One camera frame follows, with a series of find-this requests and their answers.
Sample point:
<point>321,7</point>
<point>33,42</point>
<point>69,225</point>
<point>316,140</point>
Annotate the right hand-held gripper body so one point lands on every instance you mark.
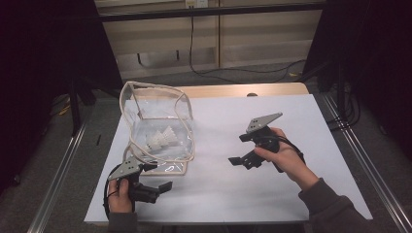
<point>259,124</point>

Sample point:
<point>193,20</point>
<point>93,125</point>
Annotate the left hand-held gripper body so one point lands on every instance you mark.
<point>124,169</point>

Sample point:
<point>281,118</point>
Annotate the clear plastic bag beige trim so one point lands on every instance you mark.
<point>162,110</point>

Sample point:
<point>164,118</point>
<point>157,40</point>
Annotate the person's left hand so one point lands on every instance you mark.
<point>120,197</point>

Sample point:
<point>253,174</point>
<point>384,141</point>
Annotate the person's right hand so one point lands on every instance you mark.
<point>288,161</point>

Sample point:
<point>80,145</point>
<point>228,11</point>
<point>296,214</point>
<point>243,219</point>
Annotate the dark round cap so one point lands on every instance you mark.
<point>252,94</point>

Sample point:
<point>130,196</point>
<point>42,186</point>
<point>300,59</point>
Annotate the wooden table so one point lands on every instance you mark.
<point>226,90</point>

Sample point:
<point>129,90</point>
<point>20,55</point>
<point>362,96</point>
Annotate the black metal stand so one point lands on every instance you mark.
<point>75,106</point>
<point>340,90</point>

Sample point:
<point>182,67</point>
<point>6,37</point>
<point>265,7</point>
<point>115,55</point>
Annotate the black horizontal bar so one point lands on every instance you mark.
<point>210,12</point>

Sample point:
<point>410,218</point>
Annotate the black curtain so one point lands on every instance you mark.
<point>39,81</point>
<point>372,48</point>

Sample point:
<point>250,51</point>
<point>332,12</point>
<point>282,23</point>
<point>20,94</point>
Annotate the metal floor rail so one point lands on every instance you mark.
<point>55,181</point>
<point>382,187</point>

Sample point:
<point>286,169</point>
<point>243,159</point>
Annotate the white wall socket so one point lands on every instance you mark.
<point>196,3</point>

